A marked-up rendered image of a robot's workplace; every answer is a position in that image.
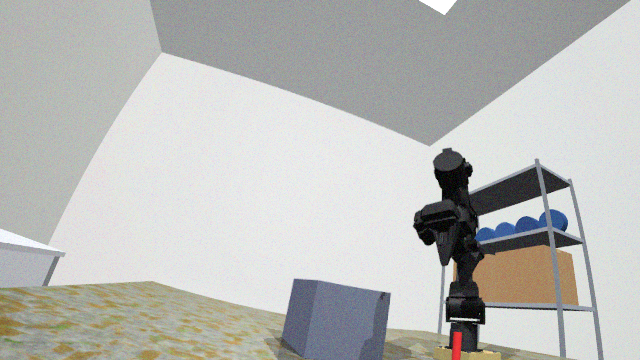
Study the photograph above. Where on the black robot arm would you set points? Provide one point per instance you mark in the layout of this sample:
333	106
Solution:
453	172

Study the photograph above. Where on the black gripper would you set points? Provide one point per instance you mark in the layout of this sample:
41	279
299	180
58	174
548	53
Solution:
449	222

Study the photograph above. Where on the red peg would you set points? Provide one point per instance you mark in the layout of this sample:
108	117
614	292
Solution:
456	350

